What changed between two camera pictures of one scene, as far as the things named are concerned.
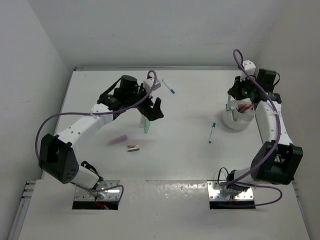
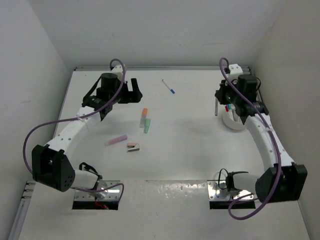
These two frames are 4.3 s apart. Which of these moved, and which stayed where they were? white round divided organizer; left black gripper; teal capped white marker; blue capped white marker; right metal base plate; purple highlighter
Moved: left black gripper; teal capped white marker
Stayed: white round divided organizer; purple highlighter; blue capped white marker; right metal base plate
